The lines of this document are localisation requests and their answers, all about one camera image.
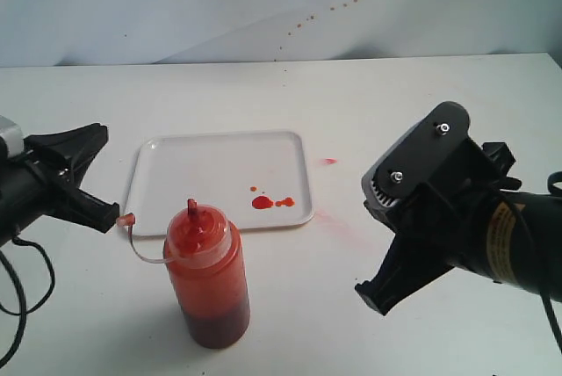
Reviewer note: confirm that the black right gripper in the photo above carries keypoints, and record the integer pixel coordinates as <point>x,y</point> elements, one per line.
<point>433,224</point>

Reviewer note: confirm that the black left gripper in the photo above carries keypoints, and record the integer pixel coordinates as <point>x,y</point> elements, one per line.
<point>46,180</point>

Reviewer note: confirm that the red sauce squeeze bottle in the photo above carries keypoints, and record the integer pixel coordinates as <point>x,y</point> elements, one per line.
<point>202,252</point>

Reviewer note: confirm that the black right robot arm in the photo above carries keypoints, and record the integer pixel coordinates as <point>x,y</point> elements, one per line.
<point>515,239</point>

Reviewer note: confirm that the red sauce puddle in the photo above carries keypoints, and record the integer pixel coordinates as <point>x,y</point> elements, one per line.
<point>263,201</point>

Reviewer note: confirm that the white backdrop cloth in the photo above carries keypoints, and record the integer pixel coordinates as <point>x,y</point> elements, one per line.
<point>104,32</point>

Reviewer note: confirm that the white rectangular plastic tray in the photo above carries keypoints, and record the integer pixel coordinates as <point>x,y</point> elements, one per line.
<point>217,170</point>

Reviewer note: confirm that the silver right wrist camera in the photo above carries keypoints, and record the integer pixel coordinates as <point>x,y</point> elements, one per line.
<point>413,160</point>

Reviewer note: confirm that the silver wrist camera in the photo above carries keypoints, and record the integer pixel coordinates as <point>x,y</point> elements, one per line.
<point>12,139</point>
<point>413,160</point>

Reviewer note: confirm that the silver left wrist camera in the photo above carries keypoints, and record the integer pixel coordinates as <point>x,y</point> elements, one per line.
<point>12,139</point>

